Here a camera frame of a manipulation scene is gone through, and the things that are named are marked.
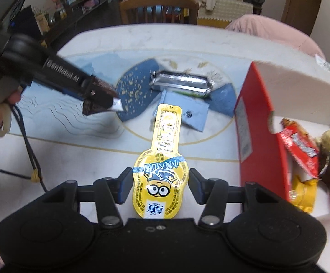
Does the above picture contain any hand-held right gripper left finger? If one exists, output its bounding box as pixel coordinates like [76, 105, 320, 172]
[57, 167, 134, 228]

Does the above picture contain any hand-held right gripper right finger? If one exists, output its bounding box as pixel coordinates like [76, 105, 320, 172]
[189, 168, 269, 228]

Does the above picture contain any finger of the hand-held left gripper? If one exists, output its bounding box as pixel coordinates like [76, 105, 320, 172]
[81, 74, 119, 111]

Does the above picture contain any brown chocolate packet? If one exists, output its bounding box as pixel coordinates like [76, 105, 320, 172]
[82, 75, 123, 117]

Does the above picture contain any yellow cartoon jelly packet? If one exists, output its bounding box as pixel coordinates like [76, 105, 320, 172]
[131, 104, 190, 220]

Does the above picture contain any red cardboard box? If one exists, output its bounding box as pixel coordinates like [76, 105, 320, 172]
[234, 61, 330, 214]

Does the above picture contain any red white striped packet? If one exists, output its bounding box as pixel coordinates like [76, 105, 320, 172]
[280, 118, 321, 180]

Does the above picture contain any black box with blue light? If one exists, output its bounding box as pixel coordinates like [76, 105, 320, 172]
[10, 6, 44, 42]

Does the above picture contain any printed table mat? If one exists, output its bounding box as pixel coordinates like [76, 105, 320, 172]
[7, 52, 249, 164]

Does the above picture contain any grey-blue flat packet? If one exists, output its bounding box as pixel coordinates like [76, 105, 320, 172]
[153, 89, 210, 132]

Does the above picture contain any dark wooden TV cabinet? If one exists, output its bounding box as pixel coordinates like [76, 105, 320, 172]
[40, 0, 111, 44]

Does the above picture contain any silver foil snack packet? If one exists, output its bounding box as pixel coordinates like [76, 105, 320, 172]
[150, 69, 214, 96]

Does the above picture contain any wooden dining chair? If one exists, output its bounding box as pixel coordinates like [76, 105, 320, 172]
[119, 0, 200, 25]

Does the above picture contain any yellow snack packet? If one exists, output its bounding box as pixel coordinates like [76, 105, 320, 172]
[289, 174, 318, 214]

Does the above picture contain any pink chair cover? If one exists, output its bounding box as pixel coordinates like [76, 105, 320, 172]
[225, 14, 325, 59]

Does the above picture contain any wooden door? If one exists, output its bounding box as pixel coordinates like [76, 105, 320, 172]
[280, 0, 328, 36]

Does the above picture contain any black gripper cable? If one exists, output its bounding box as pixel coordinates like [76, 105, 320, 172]
[0, 104, 49, 193]

